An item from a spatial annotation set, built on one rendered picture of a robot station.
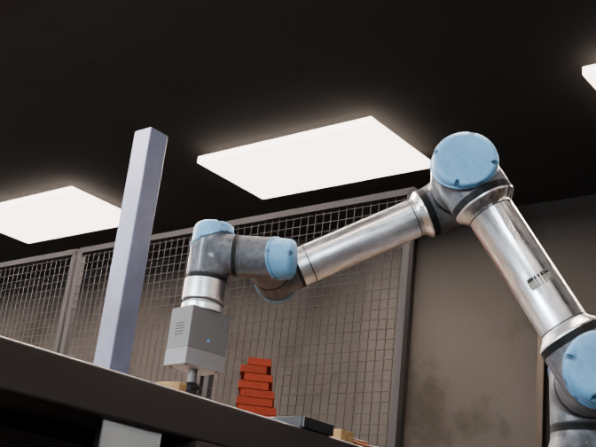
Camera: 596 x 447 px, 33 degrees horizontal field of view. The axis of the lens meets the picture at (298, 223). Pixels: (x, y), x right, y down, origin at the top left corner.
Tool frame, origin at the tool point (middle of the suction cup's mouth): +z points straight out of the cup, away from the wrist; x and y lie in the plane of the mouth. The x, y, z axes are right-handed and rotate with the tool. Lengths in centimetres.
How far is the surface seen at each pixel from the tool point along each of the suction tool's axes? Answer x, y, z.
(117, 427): 32.0, 33.0, 12.7
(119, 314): -186, -95, -63
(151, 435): 31.1, 27.3, 12.7
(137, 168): -191, -94, -125
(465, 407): -233, -362, -82
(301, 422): 27.2, -2.1, 5.3
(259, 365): -77, -78, -29
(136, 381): 32.8, 32.0, 6.7
